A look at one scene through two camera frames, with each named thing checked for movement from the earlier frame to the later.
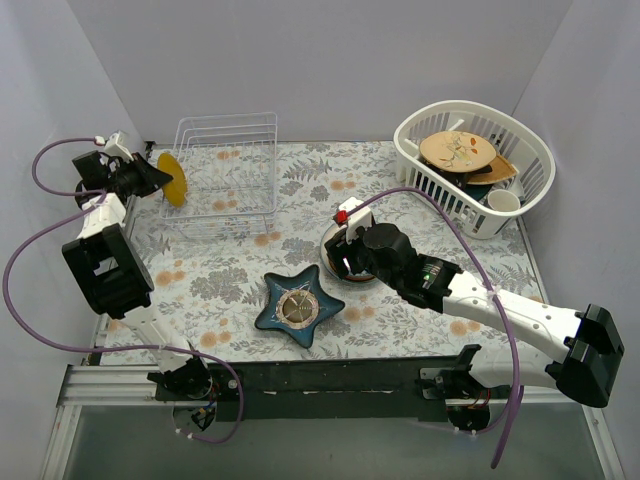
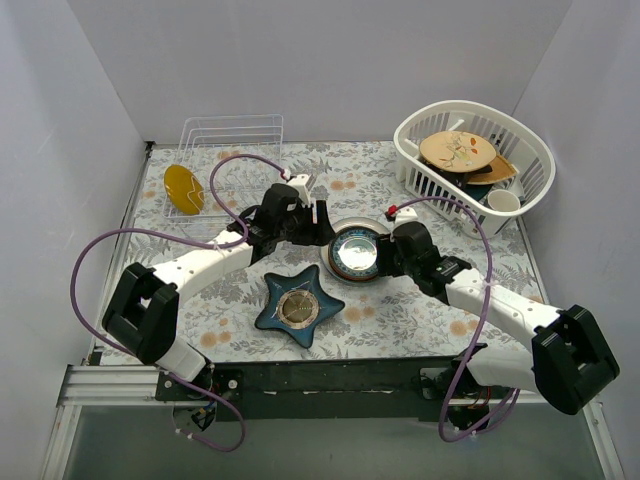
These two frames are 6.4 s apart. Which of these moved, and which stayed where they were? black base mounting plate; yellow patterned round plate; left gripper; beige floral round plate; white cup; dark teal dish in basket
Moved: yellow patterned round plate; left gripper
Stayed: beige floral round plate; black base mounting plate; white cup; dark teal dish in basket
